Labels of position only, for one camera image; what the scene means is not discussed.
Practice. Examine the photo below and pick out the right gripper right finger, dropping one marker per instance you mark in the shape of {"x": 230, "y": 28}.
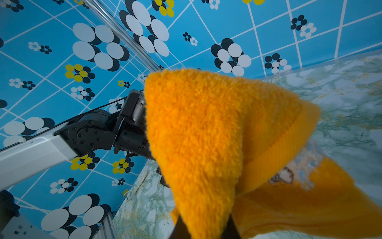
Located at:
{"x": 230, "y": 231}

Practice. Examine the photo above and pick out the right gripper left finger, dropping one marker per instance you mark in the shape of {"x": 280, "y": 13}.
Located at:
{"x": 180, "y": 230}

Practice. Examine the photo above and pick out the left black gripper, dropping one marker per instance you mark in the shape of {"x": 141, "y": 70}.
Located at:
{"x": 124, "y": 130}

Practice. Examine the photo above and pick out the orange cloth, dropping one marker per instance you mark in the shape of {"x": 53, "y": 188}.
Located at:
{"x": 240, "y": 147}

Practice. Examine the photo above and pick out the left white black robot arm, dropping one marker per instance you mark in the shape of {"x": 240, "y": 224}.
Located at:
{"x": 62, "y": 181}

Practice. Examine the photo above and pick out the white cable tie loop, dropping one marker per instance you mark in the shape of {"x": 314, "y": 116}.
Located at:
{"x": 131, "y": 193}

